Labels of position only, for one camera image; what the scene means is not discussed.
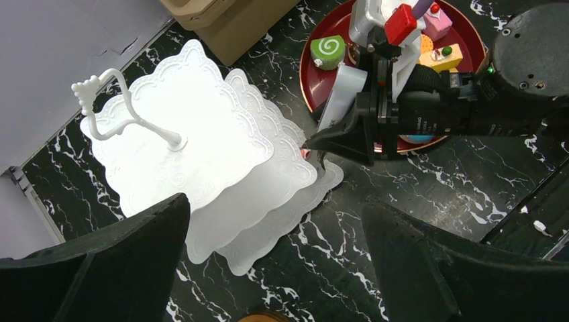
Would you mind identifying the brown wooden coaster stack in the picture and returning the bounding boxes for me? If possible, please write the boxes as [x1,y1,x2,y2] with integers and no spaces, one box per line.
[238,311,291,322]

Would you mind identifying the red round tray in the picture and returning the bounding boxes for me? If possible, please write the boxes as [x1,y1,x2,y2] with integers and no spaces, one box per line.
[299,0,488,155]

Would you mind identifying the orange round cookie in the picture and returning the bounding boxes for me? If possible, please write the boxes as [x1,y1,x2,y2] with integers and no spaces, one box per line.
[421,34,434,54]

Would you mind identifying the tan plastic toolbox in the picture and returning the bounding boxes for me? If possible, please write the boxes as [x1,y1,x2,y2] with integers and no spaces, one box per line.
[160,0,299,66]

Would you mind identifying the white three-tier dessert stand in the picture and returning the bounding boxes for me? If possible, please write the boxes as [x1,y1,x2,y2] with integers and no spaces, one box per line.
[72,40,344,276]

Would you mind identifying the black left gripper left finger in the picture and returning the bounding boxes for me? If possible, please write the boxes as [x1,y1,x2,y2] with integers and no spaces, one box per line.
[1,193,190,321]

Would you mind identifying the metal tongs with white handle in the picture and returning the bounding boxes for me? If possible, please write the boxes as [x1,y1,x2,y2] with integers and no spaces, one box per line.
[316,64,368,133]

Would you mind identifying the green swirl roll cake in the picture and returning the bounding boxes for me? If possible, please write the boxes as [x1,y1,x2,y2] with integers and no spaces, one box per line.
[309,35,346,71]

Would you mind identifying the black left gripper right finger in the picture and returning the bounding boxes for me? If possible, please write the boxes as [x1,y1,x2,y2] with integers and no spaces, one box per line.
[360,197,568,321]

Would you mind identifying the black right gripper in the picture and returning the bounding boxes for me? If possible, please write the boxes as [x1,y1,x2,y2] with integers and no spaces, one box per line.
[306,53,476,166]

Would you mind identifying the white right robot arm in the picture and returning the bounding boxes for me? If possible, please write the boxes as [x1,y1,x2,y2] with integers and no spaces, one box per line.
[305,1,568,165]

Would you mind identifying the black base frame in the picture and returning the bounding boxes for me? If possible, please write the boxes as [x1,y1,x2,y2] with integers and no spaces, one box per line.
[480,159,568,262]

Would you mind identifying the pink cake with cherry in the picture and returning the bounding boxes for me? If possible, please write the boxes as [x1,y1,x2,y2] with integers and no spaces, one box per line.
[423,2,452,41]

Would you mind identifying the blue sprinkled donut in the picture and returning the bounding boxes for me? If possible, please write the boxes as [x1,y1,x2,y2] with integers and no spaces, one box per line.
[400,135,434,144]

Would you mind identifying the yellow square cake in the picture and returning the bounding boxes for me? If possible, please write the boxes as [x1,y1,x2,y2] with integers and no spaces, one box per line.
[418,44,463,72]

